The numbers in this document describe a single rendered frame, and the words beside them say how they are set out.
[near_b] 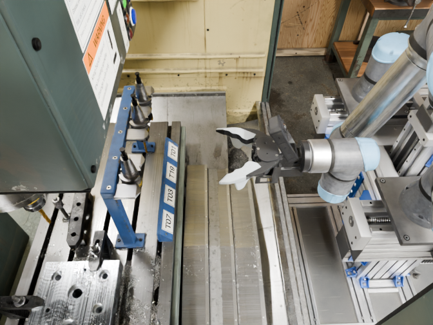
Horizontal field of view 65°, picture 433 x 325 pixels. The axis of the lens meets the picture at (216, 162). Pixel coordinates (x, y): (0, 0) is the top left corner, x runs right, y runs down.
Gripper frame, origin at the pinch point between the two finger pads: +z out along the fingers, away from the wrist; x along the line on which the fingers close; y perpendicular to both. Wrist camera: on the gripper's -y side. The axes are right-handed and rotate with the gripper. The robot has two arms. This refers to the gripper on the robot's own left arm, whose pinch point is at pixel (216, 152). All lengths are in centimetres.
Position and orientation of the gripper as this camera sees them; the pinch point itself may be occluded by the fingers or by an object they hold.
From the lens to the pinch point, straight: 73.7
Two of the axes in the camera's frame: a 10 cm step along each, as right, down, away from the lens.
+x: -0.4, -7.8, 6.3
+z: -10.0, 0.3, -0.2
